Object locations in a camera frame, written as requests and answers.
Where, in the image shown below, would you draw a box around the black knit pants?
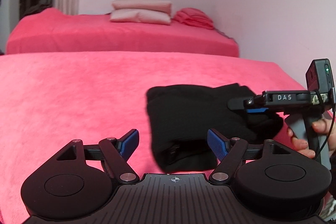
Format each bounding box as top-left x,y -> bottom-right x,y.
146,84 -> 284,173

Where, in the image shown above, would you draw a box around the right hand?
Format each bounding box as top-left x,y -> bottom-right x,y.
287,118 -> 335,159

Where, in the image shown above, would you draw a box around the pink blanket near bed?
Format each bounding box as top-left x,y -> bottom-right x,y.
1,52 -> 303,223

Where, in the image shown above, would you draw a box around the folded red blanket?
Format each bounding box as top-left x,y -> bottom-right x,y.
173,7 -> 215,30

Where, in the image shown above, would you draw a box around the lower pale pink pillow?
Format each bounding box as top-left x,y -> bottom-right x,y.
110,9 -> 171,25

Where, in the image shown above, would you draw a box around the pale pink pillow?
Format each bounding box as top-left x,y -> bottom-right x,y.
110,9 -> 171,25
112,0 -> 172,15

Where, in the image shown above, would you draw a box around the pink far bed cover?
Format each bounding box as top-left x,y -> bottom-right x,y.
6,8 -> 240,57

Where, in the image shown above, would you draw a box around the upper pale pink pillow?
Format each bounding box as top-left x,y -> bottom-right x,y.
112,0 -> 172,15

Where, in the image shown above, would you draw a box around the black cable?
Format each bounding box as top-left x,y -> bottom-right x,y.
313,87 -> 336,160

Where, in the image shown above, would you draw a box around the black camera box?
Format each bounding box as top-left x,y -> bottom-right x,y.
305,59 -> 334,93

